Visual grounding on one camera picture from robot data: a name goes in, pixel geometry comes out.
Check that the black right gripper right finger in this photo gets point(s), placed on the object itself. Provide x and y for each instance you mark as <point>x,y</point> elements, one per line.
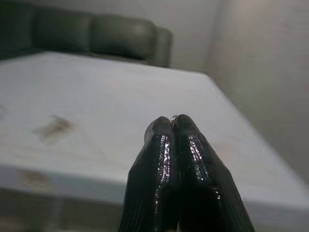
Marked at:
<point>205,178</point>

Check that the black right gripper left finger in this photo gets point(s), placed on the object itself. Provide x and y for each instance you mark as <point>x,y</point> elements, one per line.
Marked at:
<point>152,178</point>

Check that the white plastic folding table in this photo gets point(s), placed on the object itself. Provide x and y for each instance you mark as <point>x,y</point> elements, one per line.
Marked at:
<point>96,120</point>

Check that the dark green leather sofa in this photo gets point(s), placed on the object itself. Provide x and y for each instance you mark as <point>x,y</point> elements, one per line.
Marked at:
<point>96,38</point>

